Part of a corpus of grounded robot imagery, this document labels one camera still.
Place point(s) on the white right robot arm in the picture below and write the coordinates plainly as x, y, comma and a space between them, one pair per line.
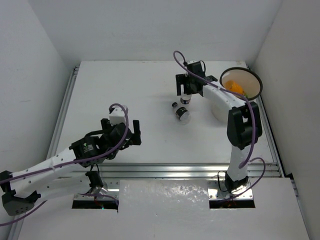
233, 96

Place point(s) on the clear bottle with black label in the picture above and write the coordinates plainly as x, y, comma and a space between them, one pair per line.
181, 113

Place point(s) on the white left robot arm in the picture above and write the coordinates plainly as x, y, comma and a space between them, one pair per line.
68, 172

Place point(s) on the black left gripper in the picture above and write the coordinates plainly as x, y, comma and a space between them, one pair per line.
131, 138

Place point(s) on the aluminium frame rail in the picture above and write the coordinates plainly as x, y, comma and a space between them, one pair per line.
169, 149

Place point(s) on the white foam sheet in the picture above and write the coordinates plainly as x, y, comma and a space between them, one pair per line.
162, 210

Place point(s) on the orange juice bottle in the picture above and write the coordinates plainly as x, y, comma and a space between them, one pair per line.
232, 86

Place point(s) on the clear bottle black cap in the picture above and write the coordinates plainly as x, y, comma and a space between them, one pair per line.
185, 99

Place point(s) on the white bin with black rim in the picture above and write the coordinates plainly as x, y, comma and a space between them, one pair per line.
242, 81

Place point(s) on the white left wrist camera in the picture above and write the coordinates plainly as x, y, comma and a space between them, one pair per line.
117, 115

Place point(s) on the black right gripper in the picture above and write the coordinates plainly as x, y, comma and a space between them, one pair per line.
182, 79

